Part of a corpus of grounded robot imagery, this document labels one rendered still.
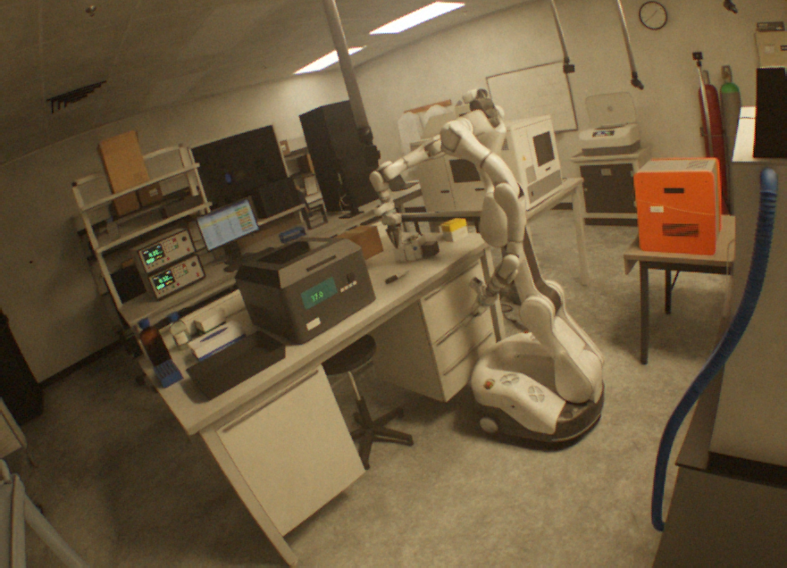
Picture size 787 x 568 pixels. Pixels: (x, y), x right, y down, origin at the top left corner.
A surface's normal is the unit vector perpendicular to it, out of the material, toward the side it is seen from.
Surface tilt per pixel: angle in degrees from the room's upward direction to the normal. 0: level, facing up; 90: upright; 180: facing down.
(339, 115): 90
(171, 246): 90
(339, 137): 90
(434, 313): 90
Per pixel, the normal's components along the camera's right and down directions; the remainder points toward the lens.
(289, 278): 0.36, -0.52
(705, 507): -0.69, 0.40
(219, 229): 0.65, 0.01
